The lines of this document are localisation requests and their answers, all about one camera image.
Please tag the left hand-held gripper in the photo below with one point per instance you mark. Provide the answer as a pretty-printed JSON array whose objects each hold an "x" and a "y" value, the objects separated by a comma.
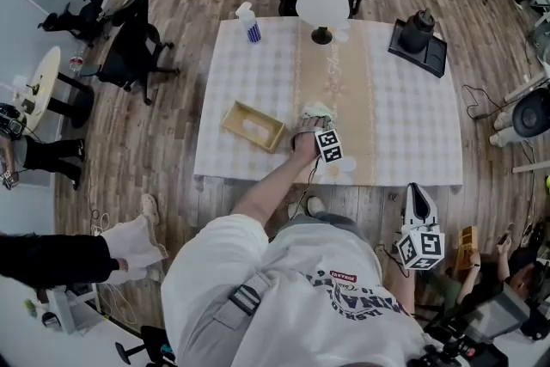
[{"x": 330, "y": 147}]

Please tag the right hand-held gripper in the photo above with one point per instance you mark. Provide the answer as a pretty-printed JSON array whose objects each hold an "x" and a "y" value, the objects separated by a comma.
[{"x": 420, "y": 248}]

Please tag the green white tissues pack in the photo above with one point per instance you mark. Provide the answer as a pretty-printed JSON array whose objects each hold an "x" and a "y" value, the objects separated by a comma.
[{"x": 317, "y": 111}]

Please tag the wooden tissue holder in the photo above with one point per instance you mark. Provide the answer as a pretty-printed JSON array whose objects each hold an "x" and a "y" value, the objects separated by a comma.
[{"x": 253, "y": 126}]

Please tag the person's left forearm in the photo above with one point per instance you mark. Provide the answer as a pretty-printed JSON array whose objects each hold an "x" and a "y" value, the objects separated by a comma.
[{"x": 266, "y": 195}]

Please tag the person's left hand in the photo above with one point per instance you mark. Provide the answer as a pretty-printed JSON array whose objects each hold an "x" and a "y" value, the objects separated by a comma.
[{"x": 304, "y": 146}]

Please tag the person's white shoe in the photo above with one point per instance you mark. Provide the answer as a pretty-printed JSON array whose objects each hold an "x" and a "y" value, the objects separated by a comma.
[
  {"x": 316, "y": 204},
  {"x": 295, "y": 209}
]

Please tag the wooden box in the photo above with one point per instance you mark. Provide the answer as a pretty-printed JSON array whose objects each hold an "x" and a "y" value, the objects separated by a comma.
[{"x": 466, "y": 247}]

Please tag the checkered tablecloth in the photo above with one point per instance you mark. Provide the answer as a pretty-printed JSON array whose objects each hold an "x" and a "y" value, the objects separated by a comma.
[{"x": 395, "y": 120}]

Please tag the person's grey trousers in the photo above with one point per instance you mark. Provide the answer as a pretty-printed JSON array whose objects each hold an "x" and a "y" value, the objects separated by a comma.
[{"x": 339, "y": 221}]

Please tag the black tray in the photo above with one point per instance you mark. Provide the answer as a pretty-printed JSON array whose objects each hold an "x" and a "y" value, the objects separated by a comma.
[{"x": 432, "y": 56}]

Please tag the white blue spray bottle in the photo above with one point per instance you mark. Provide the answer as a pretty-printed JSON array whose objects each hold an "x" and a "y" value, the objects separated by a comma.
[{"x": 251, "y": 28}]

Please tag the black kettle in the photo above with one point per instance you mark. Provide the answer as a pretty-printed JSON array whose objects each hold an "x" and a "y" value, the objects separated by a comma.
[{"x": 416, "y": 32}]

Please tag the person's white printed shirt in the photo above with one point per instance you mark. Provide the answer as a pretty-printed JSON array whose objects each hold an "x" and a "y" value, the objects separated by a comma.
[{"x": 301, "y": 313}]

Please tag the clear water bottle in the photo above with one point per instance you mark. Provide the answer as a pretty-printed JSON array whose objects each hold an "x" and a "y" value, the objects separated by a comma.
[{"x": 77, "y": 61}]

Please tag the round white side table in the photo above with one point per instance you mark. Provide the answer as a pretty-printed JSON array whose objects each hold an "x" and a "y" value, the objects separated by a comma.
[{"x": 47, "y": 81}]

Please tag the black camera rig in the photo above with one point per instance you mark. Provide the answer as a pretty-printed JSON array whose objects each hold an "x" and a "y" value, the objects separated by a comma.
[{"x": 481, "y": 339}]

